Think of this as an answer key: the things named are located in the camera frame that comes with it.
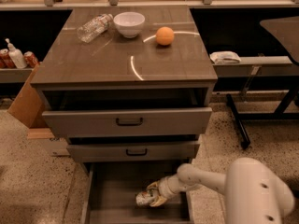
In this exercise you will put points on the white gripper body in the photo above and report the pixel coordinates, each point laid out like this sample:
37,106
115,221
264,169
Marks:
163,188

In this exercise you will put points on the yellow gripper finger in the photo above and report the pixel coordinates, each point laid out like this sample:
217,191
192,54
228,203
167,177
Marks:
158,201
153,185

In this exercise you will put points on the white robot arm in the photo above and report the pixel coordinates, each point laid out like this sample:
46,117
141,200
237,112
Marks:
253,194

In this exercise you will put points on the middle grey drawer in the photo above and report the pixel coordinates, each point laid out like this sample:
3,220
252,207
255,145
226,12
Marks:
153,151

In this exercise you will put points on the grey drawer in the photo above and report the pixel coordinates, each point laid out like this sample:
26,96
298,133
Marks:
111,191
120,123
153,151

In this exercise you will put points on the bottom grey drawer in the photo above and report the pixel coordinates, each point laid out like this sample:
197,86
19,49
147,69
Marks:
111,191

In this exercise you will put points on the top grey drawer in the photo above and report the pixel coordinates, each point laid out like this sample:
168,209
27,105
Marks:
120,123

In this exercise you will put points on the grey drawer cabinet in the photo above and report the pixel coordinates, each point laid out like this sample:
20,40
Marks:
117,73

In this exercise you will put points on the red soda can at edge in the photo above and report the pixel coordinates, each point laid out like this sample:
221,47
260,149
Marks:
5,60

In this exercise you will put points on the white flat box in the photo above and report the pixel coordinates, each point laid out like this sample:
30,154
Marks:
55,147

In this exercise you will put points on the folded white cloth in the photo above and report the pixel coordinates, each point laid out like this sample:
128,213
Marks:
222,57

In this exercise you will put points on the orange fruit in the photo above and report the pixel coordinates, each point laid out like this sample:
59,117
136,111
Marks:
164,36

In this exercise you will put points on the brown cardboard box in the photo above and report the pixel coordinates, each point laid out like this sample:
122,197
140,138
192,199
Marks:
27,107

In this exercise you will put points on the white ceramic bowl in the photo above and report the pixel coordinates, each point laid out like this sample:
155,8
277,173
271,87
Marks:
129,24

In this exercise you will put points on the clear plastic water bottle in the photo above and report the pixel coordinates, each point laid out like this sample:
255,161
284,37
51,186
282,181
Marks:
93,28

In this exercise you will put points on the white pump bottle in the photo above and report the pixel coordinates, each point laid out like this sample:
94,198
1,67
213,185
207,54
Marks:
16,55

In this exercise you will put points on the grey side table top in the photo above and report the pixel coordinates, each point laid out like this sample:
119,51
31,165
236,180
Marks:
286,32

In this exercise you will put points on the black table leg frame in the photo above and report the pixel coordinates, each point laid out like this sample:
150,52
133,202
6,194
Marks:
278,114

